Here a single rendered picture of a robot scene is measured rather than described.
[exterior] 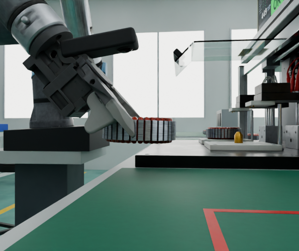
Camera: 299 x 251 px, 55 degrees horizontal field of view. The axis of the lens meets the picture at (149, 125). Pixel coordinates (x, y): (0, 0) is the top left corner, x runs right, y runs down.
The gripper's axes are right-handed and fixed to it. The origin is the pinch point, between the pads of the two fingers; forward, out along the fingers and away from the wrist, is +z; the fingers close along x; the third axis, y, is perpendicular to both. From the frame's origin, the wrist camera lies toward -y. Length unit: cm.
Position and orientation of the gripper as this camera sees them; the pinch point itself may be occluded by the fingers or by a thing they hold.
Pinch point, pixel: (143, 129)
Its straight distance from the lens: 44.4
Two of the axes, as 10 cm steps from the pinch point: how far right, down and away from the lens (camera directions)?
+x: -0.9, 0.2, -10.0
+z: 6.5, 7.5, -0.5
